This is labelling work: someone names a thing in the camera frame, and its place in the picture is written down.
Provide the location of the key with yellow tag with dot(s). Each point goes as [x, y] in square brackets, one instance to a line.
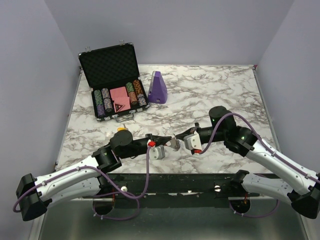
[122, 128]

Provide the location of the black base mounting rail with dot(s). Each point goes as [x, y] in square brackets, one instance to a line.
[168, 191]

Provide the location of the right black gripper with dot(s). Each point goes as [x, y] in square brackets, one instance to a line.
[181, 136]

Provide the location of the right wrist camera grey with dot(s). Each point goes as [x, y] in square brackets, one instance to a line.
[193, 143]

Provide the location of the black poker chip case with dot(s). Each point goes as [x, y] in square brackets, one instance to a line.
[110, 68]

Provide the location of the purple metronome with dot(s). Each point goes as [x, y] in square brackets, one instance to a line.
[157, 92]

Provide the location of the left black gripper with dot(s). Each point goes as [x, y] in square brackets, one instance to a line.
[159, 140]

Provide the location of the metal key organizer red handle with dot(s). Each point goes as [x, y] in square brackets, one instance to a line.
[174, 144]

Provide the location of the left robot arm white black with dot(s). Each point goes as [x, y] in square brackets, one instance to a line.
[33, 193]

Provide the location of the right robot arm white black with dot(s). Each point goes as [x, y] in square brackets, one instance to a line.
[296, 185]

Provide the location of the pink playing card deck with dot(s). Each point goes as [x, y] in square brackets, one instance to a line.
[120, 96]

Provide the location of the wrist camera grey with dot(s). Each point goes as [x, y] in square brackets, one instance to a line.
[157, 153]
[193, 143]

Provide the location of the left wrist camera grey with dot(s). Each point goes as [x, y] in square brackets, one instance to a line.
[157, 153]

